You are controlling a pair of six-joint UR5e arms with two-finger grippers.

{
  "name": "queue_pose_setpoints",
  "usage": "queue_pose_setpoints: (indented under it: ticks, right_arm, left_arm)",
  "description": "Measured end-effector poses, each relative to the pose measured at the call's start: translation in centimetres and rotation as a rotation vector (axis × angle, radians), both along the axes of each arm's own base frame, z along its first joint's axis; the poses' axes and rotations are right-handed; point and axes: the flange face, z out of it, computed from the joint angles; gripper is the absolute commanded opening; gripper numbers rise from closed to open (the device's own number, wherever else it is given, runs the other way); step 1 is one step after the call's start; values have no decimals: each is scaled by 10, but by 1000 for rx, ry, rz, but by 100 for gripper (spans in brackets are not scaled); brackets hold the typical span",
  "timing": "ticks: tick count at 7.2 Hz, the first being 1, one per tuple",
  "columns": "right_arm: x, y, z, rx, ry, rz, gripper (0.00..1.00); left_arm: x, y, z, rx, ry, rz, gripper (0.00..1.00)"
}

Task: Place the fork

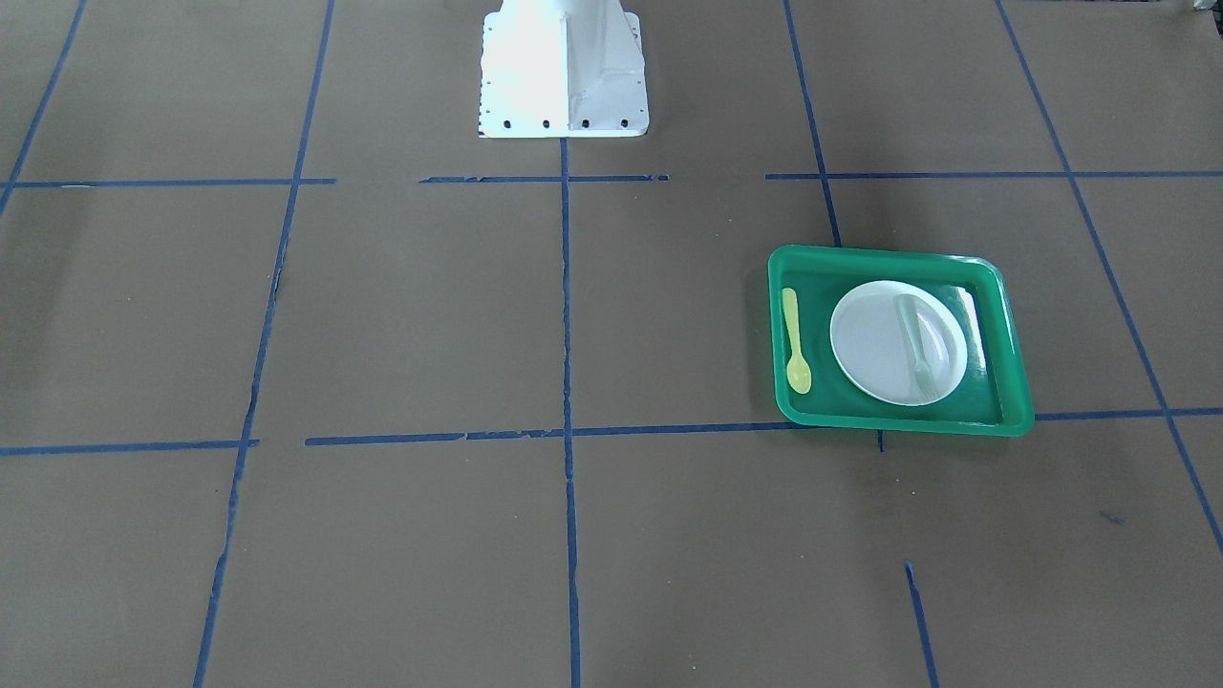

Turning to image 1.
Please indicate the pale green plastic fork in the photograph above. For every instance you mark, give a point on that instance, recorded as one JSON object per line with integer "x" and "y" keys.
{"x": 923, "y": 378}

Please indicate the yellow plastic spoon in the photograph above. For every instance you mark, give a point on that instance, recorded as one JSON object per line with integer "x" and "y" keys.
{"x": 797, "y": 370}

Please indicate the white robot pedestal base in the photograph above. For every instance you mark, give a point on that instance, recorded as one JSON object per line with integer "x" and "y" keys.
{"x": 555, "y": 69}

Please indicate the green plastic tray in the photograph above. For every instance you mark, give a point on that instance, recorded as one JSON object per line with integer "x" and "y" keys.
{"x": 992, "y": 400}

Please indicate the white round plate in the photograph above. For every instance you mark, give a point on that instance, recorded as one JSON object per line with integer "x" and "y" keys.
{"x": 869, "y": 345}

